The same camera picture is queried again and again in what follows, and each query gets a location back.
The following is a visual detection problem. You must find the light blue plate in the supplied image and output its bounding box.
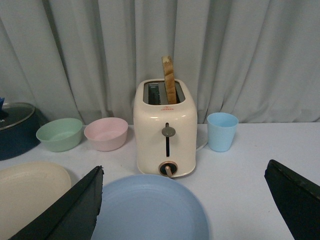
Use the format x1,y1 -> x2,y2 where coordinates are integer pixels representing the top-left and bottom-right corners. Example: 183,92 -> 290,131
91,174 -> 210,240

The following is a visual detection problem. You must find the grey curtain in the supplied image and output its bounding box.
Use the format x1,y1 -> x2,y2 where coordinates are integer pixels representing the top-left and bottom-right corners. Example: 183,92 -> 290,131
0,0 -> 320,124

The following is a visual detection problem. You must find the pink bowl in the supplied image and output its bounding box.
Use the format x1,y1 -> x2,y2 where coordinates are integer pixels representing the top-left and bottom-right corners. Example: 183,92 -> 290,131
84,117 -> 129,152

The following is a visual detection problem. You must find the cream toaster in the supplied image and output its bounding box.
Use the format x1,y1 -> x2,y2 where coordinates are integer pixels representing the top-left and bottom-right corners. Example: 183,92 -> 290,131
133,79 -> 198,178

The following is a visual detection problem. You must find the toast slice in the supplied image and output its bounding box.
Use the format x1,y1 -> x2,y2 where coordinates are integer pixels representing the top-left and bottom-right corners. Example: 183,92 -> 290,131
161,55 -> 177,105

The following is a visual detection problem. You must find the green bowl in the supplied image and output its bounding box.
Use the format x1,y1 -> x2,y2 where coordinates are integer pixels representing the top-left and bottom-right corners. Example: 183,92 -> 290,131
36,118 -> 83,152

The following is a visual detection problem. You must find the cream plate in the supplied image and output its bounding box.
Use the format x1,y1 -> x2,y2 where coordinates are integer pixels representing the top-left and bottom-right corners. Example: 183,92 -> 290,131
0,161 -> 72,240

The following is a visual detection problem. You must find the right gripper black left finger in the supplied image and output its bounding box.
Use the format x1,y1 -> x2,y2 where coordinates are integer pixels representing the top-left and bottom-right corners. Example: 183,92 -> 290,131
10,166 -> 104,240

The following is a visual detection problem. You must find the light blue cup right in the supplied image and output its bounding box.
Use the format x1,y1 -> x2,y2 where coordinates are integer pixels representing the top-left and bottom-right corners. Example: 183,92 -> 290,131
207,112 -> 239,152

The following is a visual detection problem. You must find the dark blue saucepan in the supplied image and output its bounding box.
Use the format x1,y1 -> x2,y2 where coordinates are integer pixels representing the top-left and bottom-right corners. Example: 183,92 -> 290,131
0,108 -> 44,161

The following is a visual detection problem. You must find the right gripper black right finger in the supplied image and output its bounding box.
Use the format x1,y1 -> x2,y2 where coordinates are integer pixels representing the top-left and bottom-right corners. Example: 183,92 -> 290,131
264,159 -> 320,240

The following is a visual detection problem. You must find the glass pot lid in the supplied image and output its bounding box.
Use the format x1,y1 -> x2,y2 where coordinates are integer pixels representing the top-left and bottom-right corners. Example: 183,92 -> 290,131
0,97 -> 35,131

